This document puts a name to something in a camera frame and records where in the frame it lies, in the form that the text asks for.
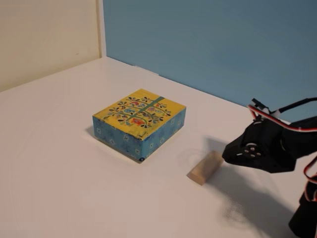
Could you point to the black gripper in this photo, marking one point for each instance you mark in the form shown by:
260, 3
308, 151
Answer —
243, 154

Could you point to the wooden Jenga block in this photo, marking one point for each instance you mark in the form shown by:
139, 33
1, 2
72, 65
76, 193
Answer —
204, 168

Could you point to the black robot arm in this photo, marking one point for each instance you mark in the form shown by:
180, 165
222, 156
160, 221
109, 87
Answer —
305, 138

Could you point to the floral yellow and blue box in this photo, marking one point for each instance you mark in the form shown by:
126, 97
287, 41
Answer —
119, 138

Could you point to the blue backdrop panel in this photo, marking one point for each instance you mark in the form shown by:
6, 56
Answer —
210, 37

